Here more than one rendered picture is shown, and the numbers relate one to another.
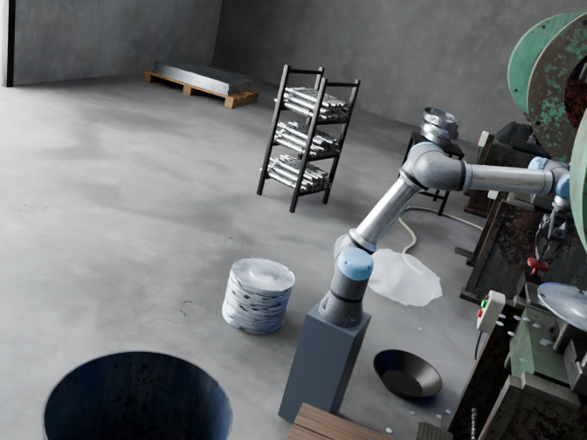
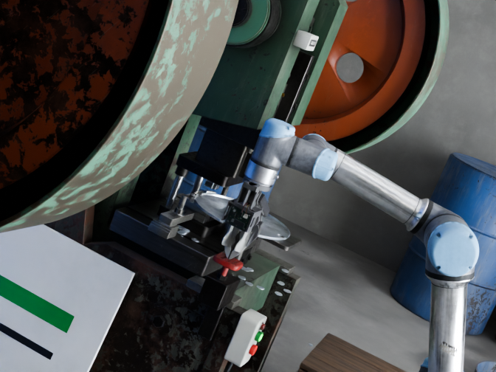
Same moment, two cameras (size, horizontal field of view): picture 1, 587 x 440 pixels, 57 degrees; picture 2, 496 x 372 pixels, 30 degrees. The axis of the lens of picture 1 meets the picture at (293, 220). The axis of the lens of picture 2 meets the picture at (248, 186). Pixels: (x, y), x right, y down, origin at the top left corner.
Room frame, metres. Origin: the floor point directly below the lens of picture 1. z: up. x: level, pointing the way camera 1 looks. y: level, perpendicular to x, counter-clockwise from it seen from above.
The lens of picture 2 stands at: (3.97, -0.79, 1.45)
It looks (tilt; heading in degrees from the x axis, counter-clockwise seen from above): 13 degrees down; 183
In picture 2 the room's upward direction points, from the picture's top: 22 degrees clockwise
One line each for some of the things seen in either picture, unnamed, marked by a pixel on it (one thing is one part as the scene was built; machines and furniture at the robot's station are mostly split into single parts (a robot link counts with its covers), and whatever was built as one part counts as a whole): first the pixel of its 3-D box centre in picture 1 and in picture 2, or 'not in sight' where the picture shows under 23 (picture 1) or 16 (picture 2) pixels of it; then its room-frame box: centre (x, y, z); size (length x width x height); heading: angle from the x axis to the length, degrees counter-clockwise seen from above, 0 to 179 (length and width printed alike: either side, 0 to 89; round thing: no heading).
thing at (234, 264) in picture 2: (535, 271); (224, 271); (1.77, -0.86, 0.72); 0.07 x 0.06 x 0.08; 76
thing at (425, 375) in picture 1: (404, 378); not in sight; (1.94, -0.63, 0.04); 0.30 x 0.30 x 0.07
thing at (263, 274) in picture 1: (263, 273); not in sight; (2.17, 0.07, 0.23); 0.29 x 0.29 x 0.01
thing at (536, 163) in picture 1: (549, 172); (312, 158); (1.77, -0.77, 1.07); 0.11 x 0.11 x 0.08; 3
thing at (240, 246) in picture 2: (539, 246); (238, 246); (1.80, -0.86, 0.81); 0.06 x 0.03 x 0.09; 166
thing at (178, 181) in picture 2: not in sight; (176, 184); (1.46, -1.09, 0.81); 0.02 x 0.02 x 0.14
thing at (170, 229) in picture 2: not in sight; (176, 212); (1.56, -1.05, 0.76); 0.17 x 0.06 x 0.10; 166
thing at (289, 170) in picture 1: (306, 138); not in sight; (3.82, 0.06, 0.47); 0.46 x 0.43 x 0.95; 56
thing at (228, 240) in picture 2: (549, 249); (227, 240); (1.79, -0.89, 0.81); 0.06 x 0.03 x 0.09; 166
